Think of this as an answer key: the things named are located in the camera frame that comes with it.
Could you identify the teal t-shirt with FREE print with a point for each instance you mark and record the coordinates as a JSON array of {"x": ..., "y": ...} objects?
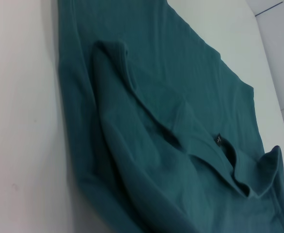
[{"x": 156, "y": 121}]

